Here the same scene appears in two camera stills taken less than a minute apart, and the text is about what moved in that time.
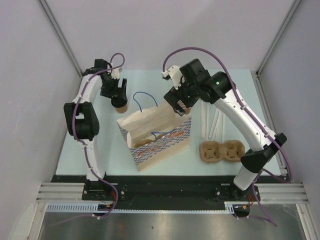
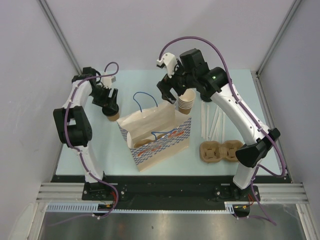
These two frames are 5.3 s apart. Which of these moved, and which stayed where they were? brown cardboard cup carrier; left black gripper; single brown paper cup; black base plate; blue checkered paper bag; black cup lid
Moved: single brown paper cup; black cup lid; left black gripper
Stayed: blue checkered paper bag; black base plate; brown cardboard cup carrier
